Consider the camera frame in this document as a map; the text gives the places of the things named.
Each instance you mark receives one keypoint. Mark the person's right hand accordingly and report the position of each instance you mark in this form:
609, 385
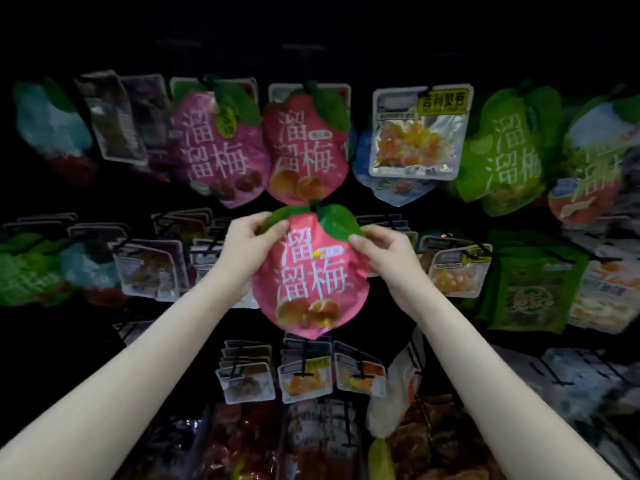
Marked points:
395, 265

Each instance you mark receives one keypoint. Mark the person's left hand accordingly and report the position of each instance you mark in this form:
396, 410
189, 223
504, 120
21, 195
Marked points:
245, 255

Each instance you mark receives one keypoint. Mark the small pink round snack bag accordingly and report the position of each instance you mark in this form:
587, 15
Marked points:
310, 280

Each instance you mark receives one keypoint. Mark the blue white snack bag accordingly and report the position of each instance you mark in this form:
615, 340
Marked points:
395, 190

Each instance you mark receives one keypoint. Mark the white red-label snack bag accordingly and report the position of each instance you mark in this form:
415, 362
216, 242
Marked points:
395, 390

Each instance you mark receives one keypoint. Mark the row of small clear pouches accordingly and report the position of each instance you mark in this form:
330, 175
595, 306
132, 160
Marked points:
300, 375

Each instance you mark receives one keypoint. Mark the orange bean candy packet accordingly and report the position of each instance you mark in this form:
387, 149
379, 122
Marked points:
420, 130

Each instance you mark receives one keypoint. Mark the green snack pouch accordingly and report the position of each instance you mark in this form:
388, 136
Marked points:
530, 295

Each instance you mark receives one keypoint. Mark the small teal round snack bag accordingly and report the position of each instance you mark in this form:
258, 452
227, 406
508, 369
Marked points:
90, 273

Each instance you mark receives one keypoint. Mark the row of red orange pouches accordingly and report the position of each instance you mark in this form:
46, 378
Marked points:
440, 450

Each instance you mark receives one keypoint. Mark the large clear dark-candy snack bag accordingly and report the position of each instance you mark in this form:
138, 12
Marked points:
112, 115

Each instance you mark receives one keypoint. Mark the row of small white pouches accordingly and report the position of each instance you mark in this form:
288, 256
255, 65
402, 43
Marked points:
580, 385

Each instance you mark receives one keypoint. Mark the small green round snack bag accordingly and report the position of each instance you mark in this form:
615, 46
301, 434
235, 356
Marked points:
25, 275

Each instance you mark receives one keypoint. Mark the large teal round snack bag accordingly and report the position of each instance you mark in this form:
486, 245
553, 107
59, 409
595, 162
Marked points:
55, 120

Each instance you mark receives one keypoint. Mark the person's left forearm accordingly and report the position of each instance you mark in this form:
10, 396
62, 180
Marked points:
110, 395

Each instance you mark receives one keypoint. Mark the person's right forearm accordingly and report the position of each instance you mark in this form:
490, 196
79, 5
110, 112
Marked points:
510, 405

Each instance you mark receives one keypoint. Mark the clear tray of red candies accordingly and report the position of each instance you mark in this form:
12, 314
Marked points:
245, 440

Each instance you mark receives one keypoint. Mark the clear tray of mixed candies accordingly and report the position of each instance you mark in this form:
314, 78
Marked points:
320, 440

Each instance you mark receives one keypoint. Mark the clear tray of dark candies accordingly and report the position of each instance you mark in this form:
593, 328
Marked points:
165, 450

